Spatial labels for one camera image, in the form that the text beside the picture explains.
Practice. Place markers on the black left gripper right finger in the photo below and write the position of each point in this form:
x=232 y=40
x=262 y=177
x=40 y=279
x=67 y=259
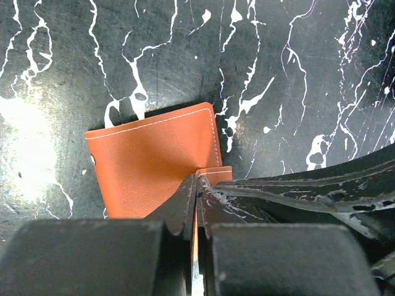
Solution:
x=214 y=207

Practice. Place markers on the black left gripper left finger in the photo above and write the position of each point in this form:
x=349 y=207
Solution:
x=175 y=262

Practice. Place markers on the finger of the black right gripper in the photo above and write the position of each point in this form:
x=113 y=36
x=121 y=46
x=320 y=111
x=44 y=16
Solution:
x=371 y=173
x=365 y=204

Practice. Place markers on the brown leather card holder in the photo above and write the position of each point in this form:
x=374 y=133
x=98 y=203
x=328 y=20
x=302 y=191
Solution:
x=140 y=165

